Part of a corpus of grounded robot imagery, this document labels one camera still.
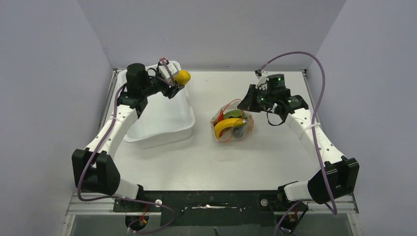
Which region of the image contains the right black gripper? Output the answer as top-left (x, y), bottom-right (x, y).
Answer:
top-left (238, 85), bottom-right (275, 113)

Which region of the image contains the yellow toy lemon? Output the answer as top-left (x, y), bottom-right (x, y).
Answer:
top-left (174, 70), bottom-right (191, 86)

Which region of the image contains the white plastic bin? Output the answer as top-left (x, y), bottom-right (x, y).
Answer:
top-left (115, 58), bottom-right (195, 148)

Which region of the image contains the green toy vegetable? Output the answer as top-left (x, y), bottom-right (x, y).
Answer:
top-left (223, 109), bottom-right (248, 119)

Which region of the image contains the clear zip top bag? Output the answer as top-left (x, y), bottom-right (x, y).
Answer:
top-left (210, 99), bottom-right (254, 143)

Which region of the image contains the yellow toy banana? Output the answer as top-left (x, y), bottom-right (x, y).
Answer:
top-left (214, 118), bottom-right (246, 140)

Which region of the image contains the red toy chili pepper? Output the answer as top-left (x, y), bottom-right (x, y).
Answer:
top-left (215, 110), bottom-right (224, 123)

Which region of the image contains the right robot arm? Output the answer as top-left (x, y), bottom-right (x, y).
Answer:
top-left (238, 71), bottom-right (359, 210)

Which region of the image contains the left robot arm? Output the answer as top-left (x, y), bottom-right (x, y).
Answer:
top-left (71, 59), bottom-right (191, 201)

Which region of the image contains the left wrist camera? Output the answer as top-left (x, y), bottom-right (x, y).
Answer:
top-left (157, 61), bottom-right (181, 83)

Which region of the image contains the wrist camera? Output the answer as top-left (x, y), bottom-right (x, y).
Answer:
top-left (157, 61), bottom-right (181, 83)
top-left (255, 69), bottom-right (269, 90)

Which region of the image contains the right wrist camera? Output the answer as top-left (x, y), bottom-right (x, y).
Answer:
top-left (255, 69), bottom-right (269, 90)

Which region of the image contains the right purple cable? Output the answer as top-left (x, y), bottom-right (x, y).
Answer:
top-left (254, 51), bottom-right (338, 236)

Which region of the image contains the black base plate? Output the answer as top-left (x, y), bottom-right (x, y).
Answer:
top-left (113, 190), bottom-right (308, 231)

